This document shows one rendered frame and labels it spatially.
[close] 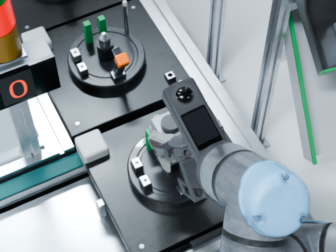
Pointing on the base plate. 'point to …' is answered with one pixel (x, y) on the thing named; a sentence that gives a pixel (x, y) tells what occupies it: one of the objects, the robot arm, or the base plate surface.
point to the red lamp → (6, 18)
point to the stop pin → (101, 208)
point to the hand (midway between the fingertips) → (168, 125)
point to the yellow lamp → (10, 45)
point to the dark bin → (320, 32)
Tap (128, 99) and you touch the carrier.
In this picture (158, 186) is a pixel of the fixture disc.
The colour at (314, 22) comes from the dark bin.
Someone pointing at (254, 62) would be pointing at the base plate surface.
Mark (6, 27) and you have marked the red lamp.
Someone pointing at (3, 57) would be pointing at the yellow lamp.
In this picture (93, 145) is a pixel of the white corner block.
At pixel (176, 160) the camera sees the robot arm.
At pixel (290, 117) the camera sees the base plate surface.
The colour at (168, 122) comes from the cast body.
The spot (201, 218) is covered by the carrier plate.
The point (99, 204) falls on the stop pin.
